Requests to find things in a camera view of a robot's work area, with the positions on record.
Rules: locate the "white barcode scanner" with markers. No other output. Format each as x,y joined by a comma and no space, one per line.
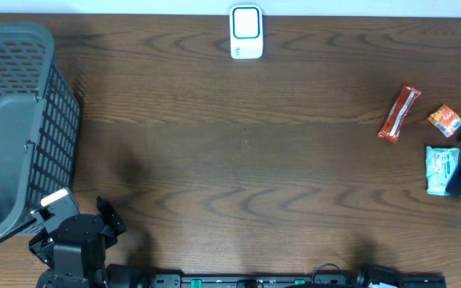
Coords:
246,32

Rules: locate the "teal wet wipes pack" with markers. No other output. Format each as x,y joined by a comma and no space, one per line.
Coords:
440,166

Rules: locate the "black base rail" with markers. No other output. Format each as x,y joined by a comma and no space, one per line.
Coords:
327,275

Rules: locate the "red chocolate bar wrapper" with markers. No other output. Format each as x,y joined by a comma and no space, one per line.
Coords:
393,123

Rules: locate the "grey plastic basket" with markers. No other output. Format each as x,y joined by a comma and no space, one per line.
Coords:
39,121

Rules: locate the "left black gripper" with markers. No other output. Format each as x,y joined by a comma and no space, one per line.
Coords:
111,217

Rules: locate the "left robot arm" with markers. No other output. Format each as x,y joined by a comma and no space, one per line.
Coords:
88,271

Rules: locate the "orange snack packet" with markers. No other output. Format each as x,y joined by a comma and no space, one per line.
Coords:
445,120

